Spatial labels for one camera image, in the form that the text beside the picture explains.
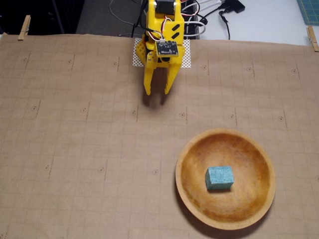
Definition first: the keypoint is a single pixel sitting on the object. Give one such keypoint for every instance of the black camera circuit board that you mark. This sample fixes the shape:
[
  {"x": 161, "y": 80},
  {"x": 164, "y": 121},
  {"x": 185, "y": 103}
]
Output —
[{"x": 166, "y": 48}]

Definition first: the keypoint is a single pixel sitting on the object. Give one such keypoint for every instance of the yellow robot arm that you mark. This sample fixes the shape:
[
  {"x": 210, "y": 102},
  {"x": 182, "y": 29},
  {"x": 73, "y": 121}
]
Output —
[{"x": 153, "y": 25}]

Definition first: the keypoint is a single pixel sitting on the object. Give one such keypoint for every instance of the white perforated pad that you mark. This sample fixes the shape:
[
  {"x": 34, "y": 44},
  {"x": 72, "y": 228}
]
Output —
[{"x": 187, "y": 57}]

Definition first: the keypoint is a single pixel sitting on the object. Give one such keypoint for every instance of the black power adapter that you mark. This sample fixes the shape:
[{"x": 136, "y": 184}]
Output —
[{"x": 233, "y": 6}]

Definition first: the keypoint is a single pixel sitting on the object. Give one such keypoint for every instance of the round wooden bowl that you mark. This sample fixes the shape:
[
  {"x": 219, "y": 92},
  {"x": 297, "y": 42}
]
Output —
[{"x": 199, "y": 154}]

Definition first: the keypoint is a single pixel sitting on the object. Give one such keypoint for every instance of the gridded gift wrap paper sheet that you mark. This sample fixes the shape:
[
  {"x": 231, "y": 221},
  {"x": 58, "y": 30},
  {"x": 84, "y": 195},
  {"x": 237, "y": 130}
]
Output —
[{"x": 74, "y": 137}]

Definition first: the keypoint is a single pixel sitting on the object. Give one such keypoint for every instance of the green cutting mat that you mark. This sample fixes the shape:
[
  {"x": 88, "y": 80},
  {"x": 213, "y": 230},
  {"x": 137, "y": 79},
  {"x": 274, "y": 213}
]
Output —
[{"x": 310, "y": 11}]

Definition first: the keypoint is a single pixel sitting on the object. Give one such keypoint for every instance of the blue painted block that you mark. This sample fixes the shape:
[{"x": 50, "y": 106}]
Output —
[{"x": 219, "y": 178}]

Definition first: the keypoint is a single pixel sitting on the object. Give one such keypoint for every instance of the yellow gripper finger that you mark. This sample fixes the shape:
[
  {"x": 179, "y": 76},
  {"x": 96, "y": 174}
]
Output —
[
  {"x": 172, "y": 77},
  {"x": 148, "y": 79}
]

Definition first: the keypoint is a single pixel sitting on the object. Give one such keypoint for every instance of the wooden clothespin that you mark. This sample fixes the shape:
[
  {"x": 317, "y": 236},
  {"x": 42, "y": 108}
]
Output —
[
  {"x": 24, "y": 27},
  {"x": 312, "y": 38}
]

